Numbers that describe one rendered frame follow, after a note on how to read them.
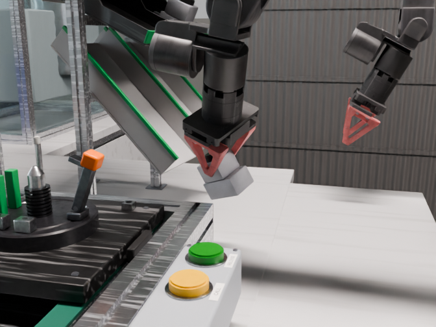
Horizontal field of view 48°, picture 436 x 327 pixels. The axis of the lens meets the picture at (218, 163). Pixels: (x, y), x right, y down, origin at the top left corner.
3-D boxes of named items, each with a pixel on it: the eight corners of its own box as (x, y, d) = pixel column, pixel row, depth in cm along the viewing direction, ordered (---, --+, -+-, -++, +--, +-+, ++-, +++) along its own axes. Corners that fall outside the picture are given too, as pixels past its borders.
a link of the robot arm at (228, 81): (241, 54, 60) (254, 36, 64) (189, 43, 62) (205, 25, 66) (237, 102, 65) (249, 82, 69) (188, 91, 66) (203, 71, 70)
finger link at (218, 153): (181, 172, 75) (182, 122, 69) (211, 150, 80) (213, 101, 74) (217, 193, 72) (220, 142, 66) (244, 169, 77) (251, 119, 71)
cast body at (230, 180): (255, 181, 76) (234, 141, 75) (238, 196, 74) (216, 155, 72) (219, 188, 83) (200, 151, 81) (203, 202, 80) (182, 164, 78)
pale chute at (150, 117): (195, 157, 90) (211, 141, 88) (159, 176, 78) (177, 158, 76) (98, 44, 92) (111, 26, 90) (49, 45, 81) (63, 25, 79)
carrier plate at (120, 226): (164, 217, 71) (164, 203, 70) (85, 304, 48) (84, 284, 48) (15, 205, 76) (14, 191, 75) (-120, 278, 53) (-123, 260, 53)
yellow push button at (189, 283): (213, 288, 51) (213, 270, 50) (203, 308, 47) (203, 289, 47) (176, 283, 52) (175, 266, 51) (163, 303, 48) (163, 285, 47)
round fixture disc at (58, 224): (117, 213, 67) (116, 200, 66) (63, 258, 53) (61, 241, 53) (24, 205, 70) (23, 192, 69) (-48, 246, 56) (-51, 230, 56)
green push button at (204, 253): (227, 259, 57) (227, 242, 57) (219, 274, 54) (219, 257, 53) (193, 255, 58) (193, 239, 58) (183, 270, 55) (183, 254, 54)
